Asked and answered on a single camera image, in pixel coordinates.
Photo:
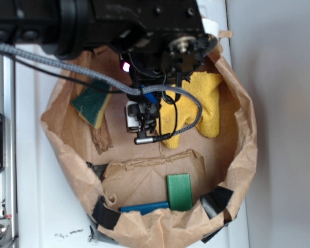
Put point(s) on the green rectangular block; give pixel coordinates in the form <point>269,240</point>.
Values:
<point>179,192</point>

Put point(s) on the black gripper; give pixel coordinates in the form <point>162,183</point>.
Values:
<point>149,105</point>

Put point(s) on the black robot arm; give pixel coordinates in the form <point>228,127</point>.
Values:
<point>162,42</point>

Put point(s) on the blue flat block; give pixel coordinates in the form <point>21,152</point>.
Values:
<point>145,208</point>

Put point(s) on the brown paper bag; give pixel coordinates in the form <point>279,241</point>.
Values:
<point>221,168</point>

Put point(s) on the aluminium frame rail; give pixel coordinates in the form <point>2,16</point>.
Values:
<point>8,184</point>

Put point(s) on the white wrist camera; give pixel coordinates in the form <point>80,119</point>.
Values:
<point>132,112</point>

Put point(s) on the yellow microfiber cloth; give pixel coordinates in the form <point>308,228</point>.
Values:
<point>205,87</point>

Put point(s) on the green and yellow sponge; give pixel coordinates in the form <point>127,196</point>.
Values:
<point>91,103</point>

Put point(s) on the white plastic tray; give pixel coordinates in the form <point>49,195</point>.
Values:
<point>49,214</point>

